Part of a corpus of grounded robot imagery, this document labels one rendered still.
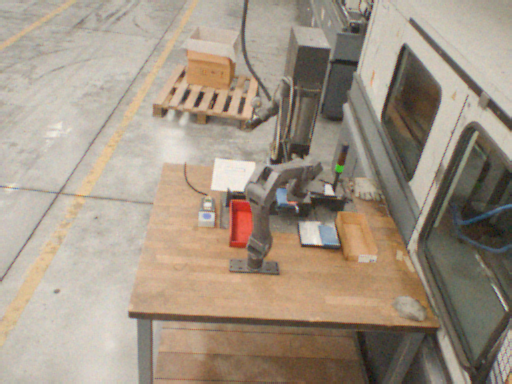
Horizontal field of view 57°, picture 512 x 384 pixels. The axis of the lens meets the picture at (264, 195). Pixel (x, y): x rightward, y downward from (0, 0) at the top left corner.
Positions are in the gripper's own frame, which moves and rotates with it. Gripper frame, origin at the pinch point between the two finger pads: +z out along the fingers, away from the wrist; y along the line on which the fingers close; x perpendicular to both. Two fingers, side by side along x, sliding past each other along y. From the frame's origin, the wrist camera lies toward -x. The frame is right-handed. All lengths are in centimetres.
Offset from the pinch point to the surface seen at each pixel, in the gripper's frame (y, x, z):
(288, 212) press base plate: 3.1, -4.1, 19.2
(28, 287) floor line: -22, 125, 121
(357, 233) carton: -6.2, -34.1, 10.4
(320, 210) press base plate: 6.9, -19.7, 19.7
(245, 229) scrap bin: -11.1, 16.2, 12.7
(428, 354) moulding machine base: -57, -59, 3
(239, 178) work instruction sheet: 24.4, 18.6, 33.3
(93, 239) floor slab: 20, 100, 142
